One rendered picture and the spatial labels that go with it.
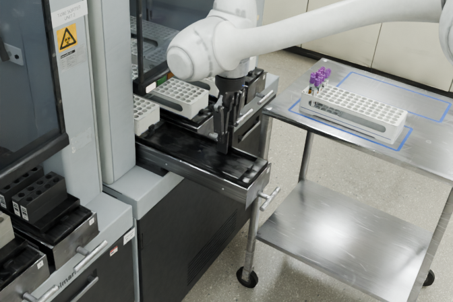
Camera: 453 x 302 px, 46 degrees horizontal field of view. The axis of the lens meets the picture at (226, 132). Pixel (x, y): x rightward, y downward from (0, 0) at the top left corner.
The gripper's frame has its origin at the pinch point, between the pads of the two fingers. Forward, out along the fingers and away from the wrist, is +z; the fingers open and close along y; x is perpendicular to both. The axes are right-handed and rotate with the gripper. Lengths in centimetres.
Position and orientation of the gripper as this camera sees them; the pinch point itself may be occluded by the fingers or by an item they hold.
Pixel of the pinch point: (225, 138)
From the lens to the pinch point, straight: 141.8
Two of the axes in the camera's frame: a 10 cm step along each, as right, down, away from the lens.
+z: -0.6, 8.2, 5.6
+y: -5.1, 4.6, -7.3
